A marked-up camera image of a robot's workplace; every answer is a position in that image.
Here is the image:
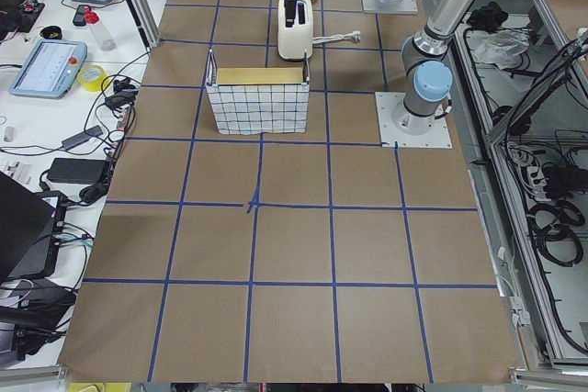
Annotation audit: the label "white toaster power cable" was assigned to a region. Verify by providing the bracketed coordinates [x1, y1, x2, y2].
[311, 30, 363, 46]

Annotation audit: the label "grey usb hub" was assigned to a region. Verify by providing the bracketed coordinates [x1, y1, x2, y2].
[62, 125, 103, 151]

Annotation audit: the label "small black bowl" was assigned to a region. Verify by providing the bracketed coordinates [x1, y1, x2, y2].
[40, 26, 62, 39]

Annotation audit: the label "wire basket with checkered cloth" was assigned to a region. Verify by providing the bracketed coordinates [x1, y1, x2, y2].
[206, 50, 310, 135]

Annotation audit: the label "black cable coils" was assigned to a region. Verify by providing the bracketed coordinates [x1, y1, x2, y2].
[526, 198, 585, 269]

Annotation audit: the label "light wooden board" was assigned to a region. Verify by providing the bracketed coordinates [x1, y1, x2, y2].
[216, 67, 306, 85]

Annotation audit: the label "crumpled white cloth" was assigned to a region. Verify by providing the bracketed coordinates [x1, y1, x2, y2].
[472, 30, 529, 69]

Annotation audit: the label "black power adapter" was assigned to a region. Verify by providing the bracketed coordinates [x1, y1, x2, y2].
[47, 158, 107, 185]

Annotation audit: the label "yellow tape roll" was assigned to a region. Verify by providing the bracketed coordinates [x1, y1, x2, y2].
[76, 64, 108, 92]

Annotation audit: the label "cream white toaster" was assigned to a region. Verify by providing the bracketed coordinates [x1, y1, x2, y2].
[277, 0, 313, 61]

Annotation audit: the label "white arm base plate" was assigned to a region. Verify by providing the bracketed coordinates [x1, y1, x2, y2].
[375, 92, 452, 149]
[362, 0, 418, 16]

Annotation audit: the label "clear bottle red cap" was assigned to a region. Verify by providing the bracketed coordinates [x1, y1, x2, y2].
[85, 10, 116, 51]

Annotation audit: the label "black laptop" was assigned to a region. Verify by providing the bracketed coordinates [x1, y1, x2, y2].
[1, 174, 66, 282]

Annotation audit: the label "near blue teach pendant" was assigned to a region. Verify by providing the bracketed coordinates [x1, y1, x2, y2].
[8, 39, 87, 99]

